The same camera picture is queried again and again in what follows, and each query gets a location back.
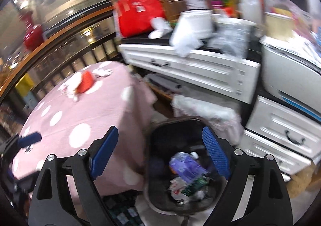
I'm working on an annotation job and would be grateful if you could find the pink polka dot tablecloth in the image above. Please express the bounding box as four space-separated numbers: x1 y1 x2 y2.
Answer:
12 61 156 196

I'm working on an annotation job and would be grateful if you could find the small crumpled white paper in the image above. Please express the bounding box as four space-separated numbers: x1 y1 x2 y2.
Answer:
92 68 113 78

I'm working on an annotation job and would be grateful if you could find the white plastic bucket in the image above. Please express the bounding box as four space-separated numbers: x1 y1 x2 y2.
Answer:
179 9 213 40

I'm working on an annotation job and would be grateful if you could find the black trash bin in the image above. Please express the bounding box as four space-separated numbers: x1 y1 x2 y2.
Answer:
144 116 233 216

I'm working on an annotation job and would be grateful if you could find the white plastic jug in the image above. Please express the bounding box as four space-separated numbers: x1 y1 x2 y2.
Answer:
239 0 262 24

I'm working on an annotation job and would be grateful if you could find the white appliance with blue stripe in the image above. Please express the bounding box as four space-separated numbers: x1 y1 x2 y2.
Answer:
260 36 320 122

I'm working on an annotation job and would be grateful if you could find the purple plastic bag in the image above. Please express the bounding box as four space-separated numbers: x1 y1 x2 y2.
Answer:
169 152 209 184

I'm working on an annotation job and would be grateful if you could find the clear crumpled plastic bag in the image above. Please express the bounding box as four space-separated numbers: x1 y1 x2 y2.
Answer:
206 17 256 59

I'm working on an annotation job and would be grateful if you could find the red ceramic vase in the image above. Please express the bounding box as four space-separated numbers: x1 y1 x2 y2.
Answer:
20 10 44 52

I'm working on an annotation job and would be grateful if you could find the white drawer cabinet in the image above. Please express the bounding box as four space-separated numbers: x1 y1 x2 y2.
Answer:
119 44 261 104

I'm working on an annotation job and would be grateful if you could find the white plastic bottle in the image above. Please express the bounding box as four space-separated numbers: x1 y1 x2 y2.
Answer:
189 152 199 160

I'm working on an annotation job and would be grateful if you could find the wooden topped black railing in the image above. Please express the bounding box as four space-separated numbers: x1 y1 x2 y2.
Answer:
1 5 123 120

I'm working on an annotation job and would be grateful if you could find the red tote bag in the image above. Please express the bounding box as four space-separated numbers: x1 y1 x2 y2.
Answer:
114 0 165 38

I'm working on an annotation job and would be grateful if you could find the green white carton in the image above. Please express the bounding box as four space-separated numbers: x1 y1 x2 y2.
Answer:
182 176 209 197

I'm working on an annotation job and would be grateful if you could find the white fluffy cushion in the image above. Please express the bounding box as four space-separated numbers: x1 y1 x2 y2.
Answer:
171 95 244 146

